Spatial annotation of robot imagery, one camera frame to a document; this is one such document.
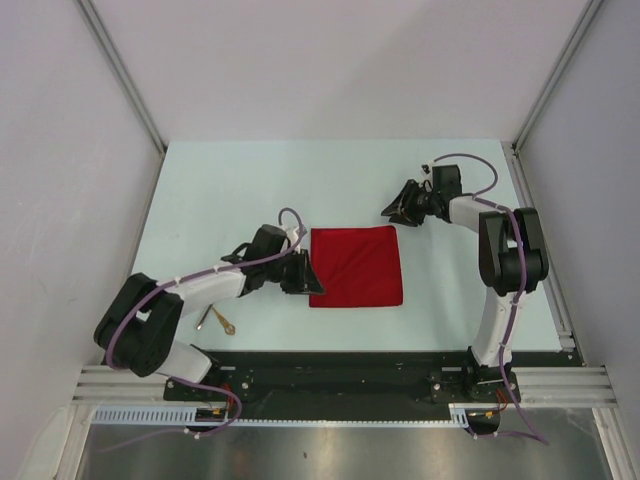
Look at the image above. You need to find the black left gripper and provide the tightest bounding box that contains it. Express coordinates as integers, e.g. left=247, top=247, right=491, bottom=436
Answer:
left=263, top=248, right=324, bottom=295

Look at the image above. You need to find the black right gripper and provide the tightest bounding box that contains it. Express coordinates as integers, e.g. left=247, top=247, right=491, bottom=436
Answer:
left=382, top=179, right=441, bottom=227

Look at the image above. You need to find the red satin napkin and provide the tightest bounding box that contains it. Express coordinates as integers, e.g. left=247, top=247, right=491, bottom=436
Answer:
left=309, top=225, right=404, bottom=309

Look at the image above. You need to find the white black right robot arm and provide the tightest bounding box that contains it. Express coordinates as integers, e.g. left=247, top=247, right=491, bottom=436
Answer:
left=381, top=163, right=549, bottom=401

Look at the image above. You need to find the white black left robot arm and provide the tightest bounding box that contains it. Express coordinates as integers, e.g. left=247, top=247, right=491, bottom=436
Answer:
left=93, top=224, right=325, bottom=400

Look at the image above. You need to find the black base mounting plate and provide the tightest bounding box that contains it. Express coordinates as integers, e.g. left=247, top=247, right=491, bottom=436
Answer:
left=102, top=349, right=584, bottom=421

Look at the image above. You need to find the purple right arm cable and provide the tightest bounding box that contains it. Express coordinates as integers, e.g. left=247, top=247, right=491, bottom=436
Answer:
left=432, top=152, right=550, bottom=446

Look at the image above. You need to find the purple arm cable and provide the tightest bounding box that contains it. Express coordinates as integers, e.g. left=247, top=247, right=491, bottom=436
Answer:
left=432, top=152, right=550, bottom=446
left=107, top=207, right=304, bottom=442

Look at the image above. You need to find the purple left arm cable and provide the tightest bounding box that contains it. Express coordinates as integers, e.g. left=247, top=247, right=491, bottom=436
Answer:
left=107, top=207, right=304, bottom=442

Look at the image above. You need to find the aluminium right side rail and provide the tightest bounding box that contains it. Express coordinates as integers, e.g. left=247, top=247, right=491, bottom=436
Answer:
left=501, top=142, right=580, bottom=352

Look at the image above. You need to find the aluminium rail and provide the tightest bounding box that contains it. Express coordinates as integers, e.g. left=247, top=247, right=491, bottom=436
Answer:
left=72, top=366, right=617, bottom=408
left=501, top=142, right=580, bottom=352

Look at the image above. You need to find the white slotted cable duct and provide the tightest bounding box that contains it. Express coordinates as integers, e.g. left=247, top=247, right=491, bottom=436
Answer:
left=93, top=405, right=469, bottom=428

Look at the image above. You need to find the aluminium front rail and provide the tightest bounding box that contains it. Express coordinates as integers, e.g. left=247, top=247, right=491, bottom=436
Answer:
left=72, top=366, right=617, bottom=408

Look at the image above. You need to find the right aluminium frame post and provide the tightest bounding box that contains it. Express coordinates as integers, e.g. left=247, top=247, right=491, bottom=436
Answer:
left=511, top=0, right=607, bottom=155

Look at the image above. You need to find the aluminium frame post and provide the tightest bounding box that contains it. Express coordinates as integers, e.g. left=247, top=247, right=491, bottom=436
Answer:
left=511, top=0, right=607, bottom=155
left=73, top=0, right=167, bottom=154

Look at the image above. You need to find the left aluminium frame post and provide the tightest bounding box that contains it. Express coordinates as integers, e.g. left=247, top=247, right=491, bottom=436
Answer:
left=73, top=0, right=167, bottom=154

